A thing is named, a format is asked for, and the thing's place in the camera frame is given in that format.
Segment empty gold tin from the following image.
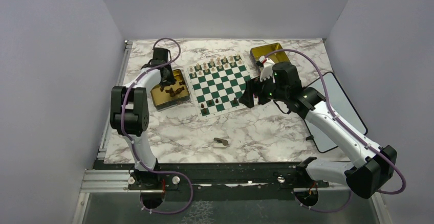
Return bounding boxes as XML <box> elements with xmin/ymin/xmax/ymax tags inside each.
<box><xmin>250</xmin><ymin>42</ymin><xmax>292</xmax><ymax>77</ymax></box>

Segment white tablet with black frame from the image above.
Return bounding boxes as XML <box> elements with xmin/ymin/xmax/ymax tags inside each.
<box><xmin>305</xmin><ymin>72</ymin><xmax>368</xmax><ymax>153</ymax></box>

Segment dark chess pieces in tin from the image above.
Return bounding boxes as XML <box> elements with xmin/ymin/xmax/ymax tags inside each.
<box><xmin>158</xmin><ymin>84</ymin><xmax>188</xmax><ymax>98</ymax></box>

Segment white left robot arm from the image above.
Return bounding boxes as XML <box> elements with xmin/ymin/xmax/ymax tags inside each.
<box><xmin>110</xmin><ymin>48</ymin><xmax>175</xmax><ymax>189</ymax></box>

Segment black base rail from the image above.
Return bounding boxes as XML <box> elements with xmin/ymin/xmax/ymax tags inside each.
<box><xmin>127</xmin><ymin>162</ymin><xmax>341</xmax><ymax>202</ymax></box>

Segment light wooden chess pieces row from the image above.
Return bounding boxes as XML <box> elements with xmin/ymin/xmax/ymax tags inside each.
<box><xmin>184</xmin><ymin>55</ymin><xmax>250</xmax><ymax>80</ymax></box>

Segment gold tin with dark pieces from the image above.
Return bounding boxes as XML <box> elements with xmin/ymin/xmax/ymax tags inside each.
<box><xmin>150</xmin><ymin>69</ymin><xmax>190</xmax><ymax>110</ymax></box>

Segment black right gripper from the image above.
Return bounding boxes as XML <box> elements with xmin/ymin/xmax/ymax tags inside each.
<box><xmin>239</xmin><ymin>71</ymin><xmax>288</xmax><ymax>108</ymax></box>

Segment green white chess board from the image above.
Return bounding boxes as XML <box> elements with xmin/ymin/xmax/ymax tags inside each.
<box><xmin>184</xmin><ymin>61</ymin><xmax>251</xmax><ymax>120</ymax></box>

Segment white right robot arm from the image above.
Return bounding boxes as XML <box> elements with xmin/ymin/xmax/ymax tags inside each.
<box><xmin>238</xmin><ymin>62</ymin><xmax>397</xmax><ymax>199</ymax></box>

